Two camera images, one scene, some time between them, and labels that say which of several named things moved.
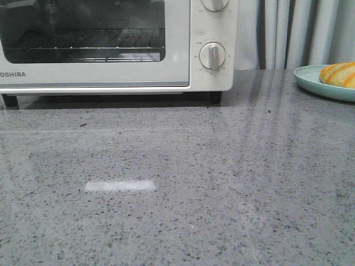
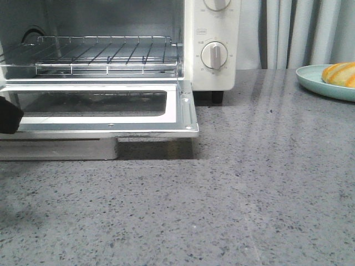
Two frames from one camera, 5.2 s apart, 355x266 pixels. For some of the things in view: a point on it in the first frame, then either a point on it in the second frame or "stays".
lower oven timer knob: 212,55 stays
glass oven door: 95,43 -> 102,110
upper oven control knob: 214,5 stays
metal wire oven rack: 111,38 -> 140,55
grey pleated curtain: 288,34 stays
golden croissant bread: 341,73 stays
